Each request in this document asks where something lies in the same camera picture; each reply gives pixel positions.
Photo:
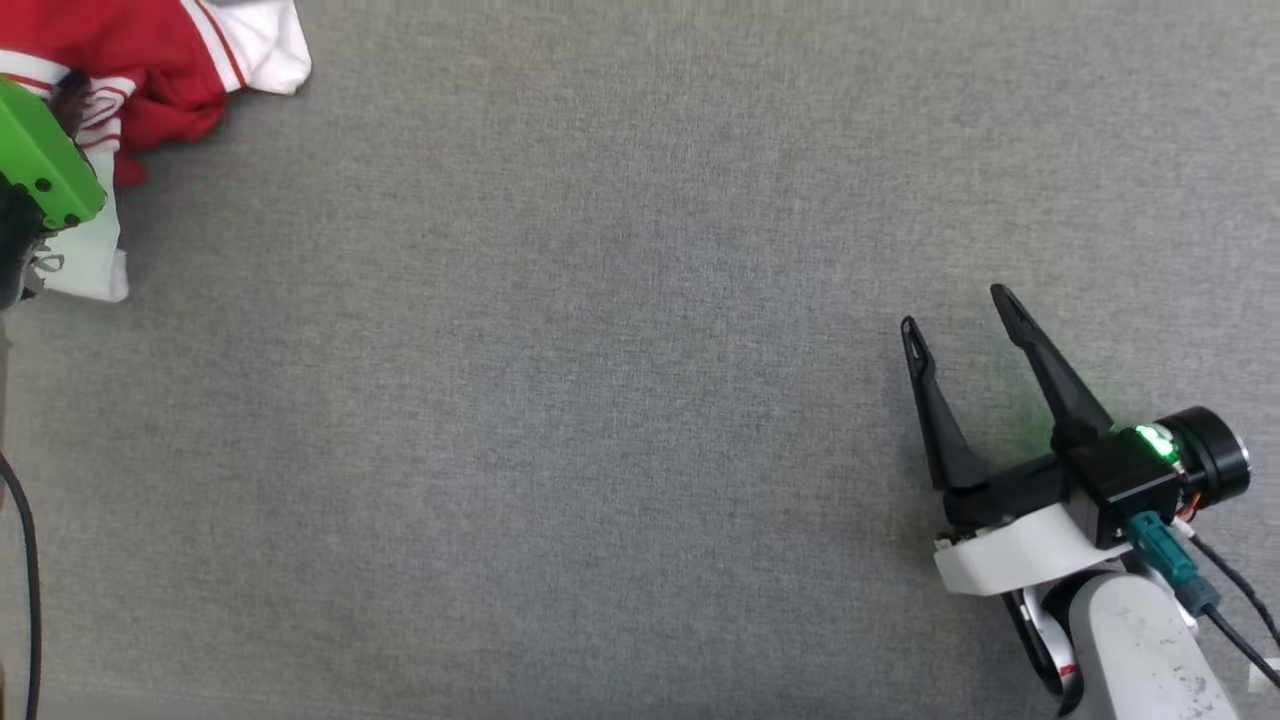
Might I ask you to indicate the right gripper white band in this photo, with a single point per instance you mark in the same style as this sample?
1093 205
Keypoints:
1030 545

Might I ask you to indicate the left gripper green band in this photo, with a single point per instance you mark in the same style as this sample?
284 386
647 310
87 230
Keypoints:
45 160

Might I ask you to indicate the red and white jersey garment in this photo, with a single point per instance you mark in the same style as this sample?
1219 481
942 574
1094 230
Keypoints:
150 50

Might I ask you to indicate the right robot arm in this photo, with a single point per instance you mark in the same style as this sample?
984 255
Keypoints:
1140 650

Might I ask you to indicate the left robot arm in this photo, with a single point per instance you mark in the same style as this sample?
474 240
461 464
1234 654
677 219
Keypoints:
15 245

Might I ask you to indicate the black cylindrical wrist camera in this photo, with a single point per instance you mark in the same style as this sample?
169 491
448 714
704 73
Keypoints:
1210 455

